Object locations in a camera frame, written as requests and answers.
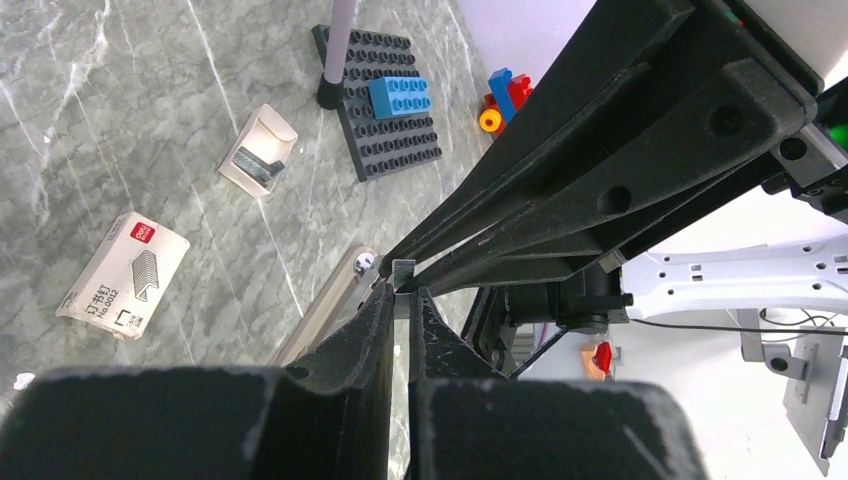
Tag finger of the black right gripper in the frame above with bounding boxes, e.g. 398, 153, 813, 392
405, 59, 812, 295
379, 1, 695, 275

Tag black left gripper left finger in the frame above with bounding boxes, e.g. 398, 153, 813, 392
1, 282, 395, 479

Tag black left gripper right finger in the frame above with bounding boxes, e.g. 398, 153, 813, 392
407, 288, 708, 479

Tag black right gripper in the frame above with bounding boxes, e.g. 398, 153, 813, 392
722, 1, 847, 222

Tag black silver stapler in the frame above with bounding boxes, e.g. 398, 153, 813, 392
271, 245, 379, 367

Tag grey staple strip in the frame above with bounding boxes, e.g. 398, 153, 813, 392
391, 259, 416, 292

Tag white staple box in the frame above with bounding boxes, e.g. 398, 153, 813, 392
55, 211, 190, 340

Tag colourful lego toy car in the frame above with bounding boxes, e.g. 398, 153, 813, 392
478, 68, 534, 137

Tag blue lego brick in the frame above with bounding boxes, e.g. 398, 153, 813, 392
368, 76, 432, 120

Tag dark grey lego baseplate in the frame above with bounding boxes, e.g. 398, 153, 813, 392
337, 29, 442, 182

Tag staple strips in tray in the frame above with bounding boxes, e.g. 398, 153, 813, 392
232, 147, 285, 190

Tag white perforated music stand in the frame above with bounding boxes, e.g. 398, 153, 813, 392
316, 0, 357, 110

